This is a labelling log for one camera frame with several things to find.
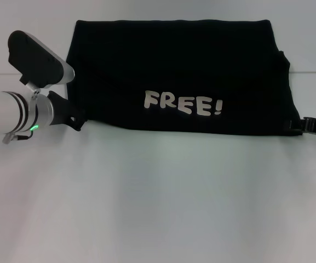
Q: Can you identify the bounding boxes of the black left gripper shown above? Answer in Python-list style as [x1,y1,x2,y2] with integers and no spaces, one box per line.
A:
[47,90,89,132]

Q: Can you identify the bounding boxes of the black shirt with FREE print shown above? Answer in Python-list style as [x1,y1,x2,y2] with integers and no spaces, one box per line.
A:
[65,19,304,136]

